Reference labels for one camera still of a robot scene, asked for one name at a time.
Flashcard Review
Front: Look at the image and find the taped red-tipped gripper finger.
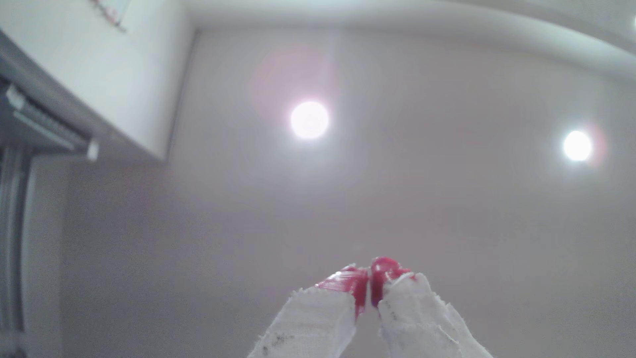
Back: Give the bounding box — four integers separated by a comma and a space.
247, 265, 370, 358
370, 257, 494, 358

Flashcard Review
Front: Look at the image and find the round ceiling light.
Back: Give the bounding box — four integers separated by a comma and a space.
290, 101, 330, 141
562, 130, 593, 162

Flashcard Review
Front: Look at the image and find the paper sticker with red marks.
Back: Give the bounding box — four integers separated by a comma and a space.
91, 0, 132, 33

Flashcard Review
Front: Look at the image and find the grey window frame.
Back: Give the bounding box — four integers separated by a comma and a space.
0, 147, 36, 358

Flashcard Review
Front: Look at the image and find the white wall air conditioner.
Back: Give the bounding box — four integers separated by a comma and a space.
0, 0, 195, 163

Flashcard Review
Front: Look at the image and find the grey blind rail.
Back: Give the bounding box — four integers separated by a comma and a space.
0, 82, 100, 163

